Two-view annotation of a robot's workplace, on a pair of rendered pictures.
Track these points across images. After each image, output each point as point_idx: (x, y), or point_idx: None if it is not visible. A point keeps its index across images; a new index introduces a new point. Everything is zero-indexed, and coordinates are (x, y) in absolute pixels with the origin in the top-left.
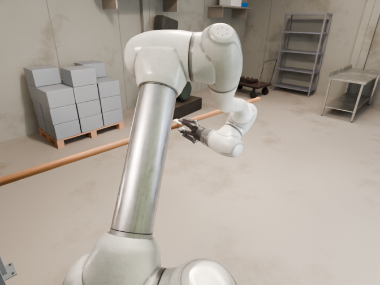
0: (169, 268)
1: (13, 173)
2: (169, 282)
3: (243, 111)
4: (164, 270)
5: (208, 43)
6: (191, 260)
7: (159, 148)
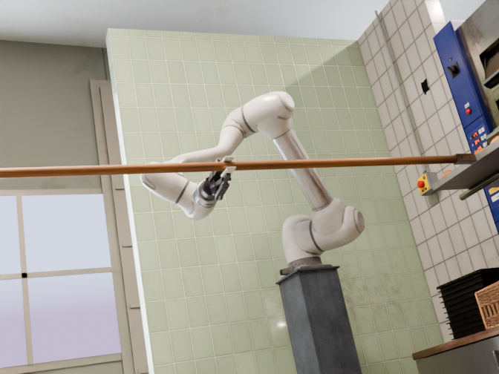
0: (308, 220)
1: (425, 156)
2: (310, 217)
3: None
4: (310, 220)
5: None
6: (298, 215)
7: None
